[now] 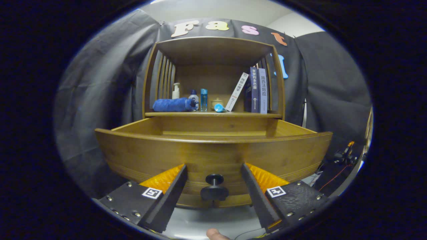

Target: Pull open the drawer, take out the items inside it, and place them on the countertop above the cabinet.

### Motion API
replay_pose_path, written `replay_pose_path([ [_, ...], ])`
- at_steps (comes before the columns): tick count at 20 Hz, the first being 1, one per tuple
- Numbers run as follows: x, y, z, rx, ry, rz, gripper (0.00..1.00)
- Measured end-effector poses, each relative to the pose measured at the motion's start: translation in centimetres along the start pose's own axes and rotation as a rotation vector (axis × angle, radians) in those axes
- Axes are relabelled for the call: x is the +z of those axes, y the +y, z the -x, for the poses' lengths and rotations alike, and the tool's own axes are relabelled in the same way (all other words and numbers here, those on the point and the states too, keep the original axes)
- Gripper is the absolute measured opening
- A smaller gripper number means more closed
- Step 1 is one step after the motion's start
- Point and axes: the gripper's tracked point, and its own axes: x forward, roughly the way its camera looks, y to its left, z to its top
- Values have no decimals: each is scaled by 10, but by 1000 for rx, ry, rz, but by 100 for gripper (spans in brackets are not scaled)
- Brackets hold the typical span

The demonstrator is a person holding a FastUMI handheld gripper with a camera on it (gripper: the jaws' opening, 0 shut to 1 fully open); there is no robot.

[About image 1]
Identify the white pump bottle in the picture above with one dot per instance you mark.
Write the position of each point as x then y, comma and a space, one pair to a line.
175, 93

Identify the wooden countertop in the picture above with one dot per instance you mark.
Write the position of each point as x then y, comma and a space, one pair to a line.
200, 114

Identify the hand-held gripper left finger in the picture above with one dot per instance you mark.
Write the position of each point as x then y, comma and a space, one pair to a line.
168, 203

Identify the white book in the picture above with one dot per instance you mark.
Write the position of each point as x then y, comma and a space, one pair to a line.
237, 91

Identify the rolled blue towel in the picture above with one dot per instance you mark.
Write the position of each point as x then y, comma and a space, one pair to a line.
173, 104

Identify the beige bag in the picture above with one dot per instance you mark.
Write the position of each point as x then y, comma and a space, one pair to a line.
368, 130

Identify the white bottle with blue cap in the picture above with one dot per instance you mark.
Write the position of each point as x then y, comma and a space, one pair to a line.
194, 98

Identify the light purple book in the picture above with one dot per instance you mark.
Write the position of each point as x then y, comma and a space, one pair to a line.
263, 91

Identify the beige lidded teacup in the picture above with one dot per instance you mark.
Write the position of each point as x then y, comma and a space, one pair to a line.
217, 102

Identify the white and blue tube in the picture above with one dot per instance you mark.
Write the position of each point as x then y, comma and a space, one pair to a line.
219, 108

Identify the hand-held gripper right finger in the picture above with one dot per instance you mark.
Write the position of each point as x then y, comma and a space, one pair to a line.
257, 196

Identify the clear blue bottle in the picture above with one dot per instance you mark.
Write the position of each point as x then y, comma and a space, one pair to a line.
203, 100

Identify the black backdrop cloth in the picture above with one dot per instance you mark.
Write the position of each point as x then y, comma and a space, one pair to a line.
333, 83

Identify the orange black gripper tool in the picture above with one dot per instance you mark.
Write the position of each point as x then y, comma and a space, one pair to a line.
349, 145

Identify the dark blue book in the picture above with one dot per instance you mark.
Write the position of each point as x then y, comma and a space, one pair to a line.
254, 90

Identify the black book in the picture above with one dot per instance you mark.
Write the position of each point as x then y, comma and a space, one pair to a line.
248, 98

